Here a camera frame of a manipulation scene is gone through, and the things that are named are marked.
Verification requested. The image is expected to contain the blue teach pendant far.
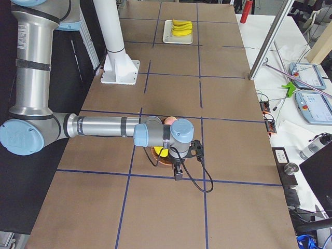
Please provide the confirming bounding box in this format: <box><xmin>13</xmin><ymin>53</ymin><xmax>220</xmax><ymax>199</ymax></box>
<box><xmin>289</xmin><ymin>62</ymin><xmax>326</xmax><ymax>90</ymax></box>

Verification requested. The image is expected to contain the black monitor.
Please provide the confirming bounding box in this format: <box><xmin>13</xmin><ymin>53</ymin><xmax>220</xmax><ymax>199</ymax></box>
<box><xmin>299</xmin><ymin>145</ymin><xmax>331</xmax><ymax>218</ymax></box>

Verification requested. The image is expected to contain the orange black connector box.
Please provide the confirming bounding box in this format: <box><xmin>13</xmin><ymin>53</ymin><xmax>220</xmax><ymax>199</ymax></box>
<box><xmin>259</xmin><ymin>101</ymin><xmax>271</xmax><ymax>114</ymax></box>

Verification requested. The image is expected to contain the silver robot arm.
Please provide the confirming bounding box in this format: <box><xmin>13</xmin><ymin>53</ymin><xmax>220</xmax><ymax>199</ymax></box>
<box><xmin>1</xmin><ymin>1</ymin><xmax>194</xmax><ymax>180</ymax></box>

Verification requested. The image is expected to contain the large yellow banana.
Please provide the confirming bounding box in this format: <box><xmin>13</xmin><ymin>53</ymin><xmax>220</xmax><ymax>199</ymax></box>
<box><xmin>172</xmin><ymin>25</ymin><xmax>192</xmax><ymax>31</ymax></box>

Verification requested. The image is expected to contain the metal reacher grabber tool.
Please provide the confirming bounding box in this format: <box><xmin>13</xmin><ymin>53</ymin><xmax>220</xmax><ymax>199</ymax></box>
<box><xmin>264</xmin><ymin>41</ymin><xmax>332</xmax><ymax>99</ymax></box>

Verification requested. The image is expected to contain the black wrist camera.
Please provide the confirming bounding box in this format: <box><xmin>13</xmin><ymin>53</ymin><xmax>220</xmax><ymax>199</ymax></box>
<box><xmin>186</xmin><ymin>140</ymin><xmax>204</xmax><ymax>161</ymax></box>

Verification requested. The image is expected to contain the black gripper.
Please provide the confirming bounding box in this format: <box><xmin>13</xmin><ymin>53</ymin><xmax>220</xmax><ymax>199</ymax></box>
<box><xmin>169</xmin><ymin>155</ymin><xmax>186</xmax><ymax>181</ymax></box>

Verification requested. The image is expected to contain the white rectangular tray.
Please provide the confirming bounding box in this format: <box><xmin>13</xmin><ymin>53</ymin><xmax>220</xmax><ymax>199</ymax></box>
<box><xmin>162</xmin><ymin>20</ymin><xmax>193</xmax><ymax>44</ymax></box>

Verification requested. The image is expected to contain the green handled grabber tool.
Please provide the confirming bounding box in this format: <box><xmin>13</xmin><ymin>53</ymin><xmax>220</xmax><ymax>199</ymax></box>
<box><xmin>281</xmin><ymin>81</ymin><xmax>297</xmax><ymax>98</ymax></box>

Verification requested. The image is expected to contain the red cylinder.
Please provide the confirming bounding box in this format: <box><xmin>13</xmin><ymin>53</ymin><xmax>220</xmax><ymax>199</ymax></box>
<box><xmin>240</xmin><ymin>0</ymin><xmax>254</xmax><ymax>24</ymax></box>

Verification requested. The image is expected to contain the black labelled box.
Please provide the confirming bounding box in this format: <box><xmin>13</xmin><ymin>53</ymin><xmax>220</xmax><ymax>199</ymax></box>
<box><xmin>272</xmin><ymin>147</ymin><xmax>289</xmax><ymax>164</ymax></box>

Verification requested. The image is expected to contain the aluminium frame post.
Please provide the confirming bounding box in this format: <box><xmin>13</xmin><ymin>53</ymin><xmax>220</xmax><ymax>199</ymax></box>
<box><xmin>248</xmin><ymin>0</ymin><xmax>294</xmax><ymax>80</ymax></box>

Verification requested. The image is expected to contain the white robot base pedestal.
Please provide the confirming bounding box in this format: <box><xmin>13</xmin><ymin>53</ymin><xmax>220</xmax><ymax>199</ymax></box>
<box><xmin>93</xmin><ymin>0</ymin><xmax>140</xmax><ymax>85</ymax></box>

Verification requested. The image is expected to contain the yellow banana short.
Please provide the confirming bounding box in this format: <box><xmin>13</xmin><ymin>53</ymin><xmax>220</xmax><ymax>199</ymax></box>
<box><xmin>172</xmin><ymin>30</ymin><xmax>192</xmax><ymax>37</ymax></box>

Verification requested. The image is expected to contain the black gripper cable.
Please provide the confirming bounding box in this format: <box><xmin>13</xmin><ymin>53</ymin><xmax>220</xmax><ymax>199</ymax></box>
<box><xmin>144</xmin><ymin>146</ymin><xmax>214</xmax><ymax>193</ymax></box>

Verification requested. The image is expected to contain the blue teach pendant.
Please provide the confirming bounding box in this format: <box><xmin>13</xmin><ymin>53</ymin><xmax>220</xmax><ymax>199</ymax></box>
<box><xmin>294</xmin><ymin>91</ymin><xmax>331</xmax><ymax>125</ymax></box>
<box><xmin>289</xmin><ymin>62</ymin><xmax>326</xmax><ymax>90</ymax></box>

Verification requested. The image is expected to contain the blue teach pendant near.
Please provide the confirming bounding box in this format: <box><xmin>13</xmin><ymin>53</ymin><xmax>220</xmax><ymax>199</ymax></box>
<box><xmin>294</xmin><ymin>91</ymin><xmax>331</xmax><ymax>125</ymax></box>

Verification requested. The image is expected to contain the brown wicker basket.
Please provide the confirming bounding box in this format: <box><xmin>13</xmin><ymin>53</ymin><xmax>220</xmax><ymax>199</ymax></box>
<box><xmin>150</xmin><ymin>119</ymin><xmax>172</xmax><ymax>165</ymax></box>

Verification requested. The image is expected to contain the yellow banana with brown tip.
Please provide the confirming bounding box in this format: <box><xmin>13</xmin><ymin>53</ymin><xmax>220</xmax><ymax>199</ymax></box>
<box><xmin>172</xmin><ymin>20</ymin><xmax>192</xmax><ymax>26</ymax></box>

